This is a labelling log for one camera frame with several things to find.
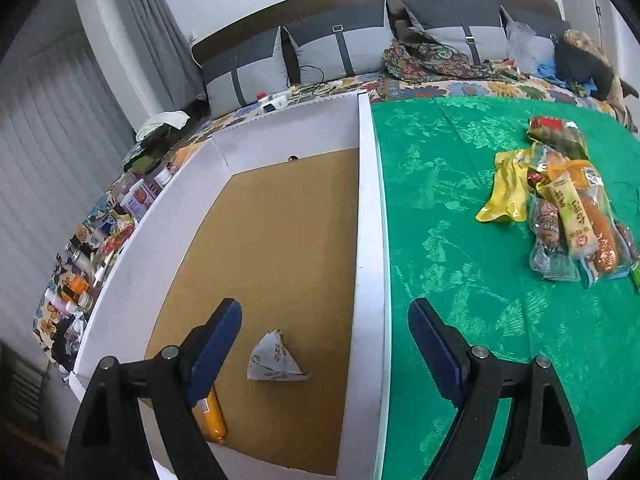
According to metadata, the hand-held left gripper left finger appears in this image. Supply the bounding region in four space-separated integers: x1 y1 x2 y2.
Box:
66 298 243 480

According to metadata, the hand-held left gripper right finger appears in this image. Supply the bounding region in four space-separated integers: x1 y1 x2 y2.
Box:
407 298 588 480

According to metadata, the white cardboard box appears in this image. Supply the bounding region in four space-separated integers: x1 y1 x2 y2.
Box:
69 92 391 480

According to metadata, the clear brown sausage packet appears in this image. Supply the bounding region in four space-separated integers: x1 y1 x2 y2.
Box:
529 194 582 282

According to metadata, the beige rice cracker packet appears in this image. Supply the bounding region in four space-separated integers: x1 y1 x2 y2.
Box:
542 172 598 257

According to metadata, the white triangular snack packet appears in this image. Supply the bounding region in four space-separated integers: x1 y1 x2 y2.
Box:
246 330 311 382

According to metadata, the orange sausage stick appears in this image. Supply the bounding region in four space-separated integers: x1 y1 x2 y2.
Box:
195 387 228 445

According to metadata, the green patterned tablecloth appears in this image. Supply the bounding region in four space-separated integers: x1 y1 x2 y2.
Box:
370 95 640 480

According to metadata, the row of small bottles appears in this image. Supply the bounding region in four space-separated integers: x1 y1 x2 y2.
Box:
42 165 177 373

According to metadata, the orange bread bun packet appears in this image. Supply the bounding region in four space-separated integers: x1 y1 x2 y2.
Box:
565 160 632 288

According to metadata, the yellow clear snack packet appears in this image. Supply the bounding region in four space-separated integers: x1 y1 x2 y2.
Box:
517 141 572 182

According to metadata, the white crumpled cloth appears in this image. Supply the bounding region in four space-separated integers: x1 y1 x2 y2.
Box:
135 109 192 142

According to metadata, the red green snack packet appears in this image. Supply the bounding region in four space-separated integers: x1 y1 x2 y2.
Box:
527 116 589 159

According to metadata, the white power strip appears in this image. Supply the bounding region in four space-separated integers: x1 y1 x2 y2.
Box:
256 91 292 115

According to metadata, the dark patterned cloth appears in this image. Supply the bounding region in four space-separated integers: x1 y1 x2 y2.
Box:
382 29 518 83

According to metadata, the blue cloth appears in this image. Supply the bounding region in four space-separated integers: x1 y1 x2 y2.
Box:
536 59 568 85

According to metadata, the black bag with fur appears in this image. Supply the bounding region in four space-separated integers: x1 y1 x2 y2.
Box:
554 29 640 117

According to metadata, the grey curtain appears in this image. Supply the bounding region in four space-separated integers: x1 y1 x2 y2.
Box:
106 0 207 107

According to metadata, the white door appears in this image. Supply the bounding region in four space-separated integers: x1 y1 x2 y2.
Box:
590 0 636 68

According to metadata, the grey strapped pillow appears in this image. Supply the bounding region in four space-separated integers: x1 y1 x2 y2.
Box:
401 0 509 65
201 26 288 117
501 6 572 75
281 0 397 86

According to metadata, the black cable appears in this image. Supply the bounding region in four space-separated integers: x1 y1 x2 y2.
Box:
295 62 328 88

